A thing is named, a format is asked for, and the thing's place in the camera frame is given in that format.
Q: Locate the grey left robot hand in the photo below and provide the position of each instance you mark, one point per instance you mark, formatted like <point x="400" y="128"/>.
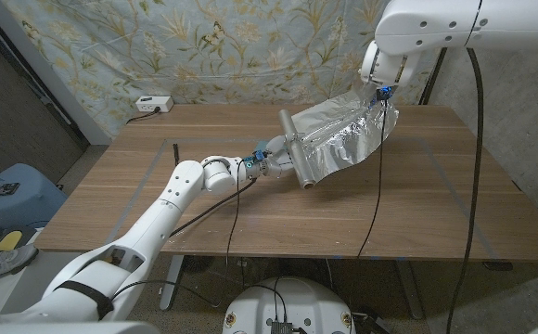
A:
<point x="273" y="162"/>

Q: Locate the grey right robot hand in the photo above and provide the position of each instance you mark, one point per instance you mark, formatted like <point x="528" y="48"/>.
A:
<point x="376" y="95"/>

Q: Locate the aluminum foil roll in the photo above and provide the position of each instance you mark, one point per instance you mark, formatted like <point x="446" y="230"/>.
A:
<point x="343" y="134"/>

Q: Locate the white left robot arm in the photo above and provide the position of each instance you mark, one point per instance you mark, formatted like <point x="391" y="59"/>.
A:
<point x="157" y="218"/>

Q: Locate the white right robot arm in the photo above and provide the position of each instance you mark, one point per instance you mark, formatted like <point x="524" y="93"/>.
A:
<point x="459" y="28"/>

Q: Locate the white power strip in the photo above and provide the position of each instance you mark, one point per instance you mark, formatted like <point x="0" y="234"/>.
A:
<point x="153" y="104"/>

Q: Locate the black backdrop stand pole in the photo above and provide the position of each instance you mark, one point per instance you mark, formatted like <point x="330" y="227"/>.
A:
<point x="433" y="76"/>

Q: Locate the floral printed backdrop cloth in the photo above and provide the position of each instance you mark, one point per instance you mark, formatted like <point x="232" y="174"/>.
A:
<point x="250" y="46"/>

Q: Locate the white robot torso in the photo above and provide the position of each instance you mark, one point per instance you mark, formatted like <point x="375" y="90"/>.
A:
<point x="292" y="301"/>

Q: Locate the grey metal table leg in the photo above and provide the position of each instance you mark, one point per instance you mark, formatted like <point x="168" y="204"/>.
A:
<point x="408" y="287"/>
<point x="171" y="283"/>

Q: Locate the blue plastic bin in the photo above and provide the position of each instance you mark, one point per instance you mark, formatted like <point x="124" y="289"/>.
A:
<point x="23" y="204"/>

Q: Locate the grey sneaker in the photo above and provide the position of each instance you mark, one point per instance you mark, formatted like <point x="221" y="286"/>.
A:
<point x="0" y="266"/>

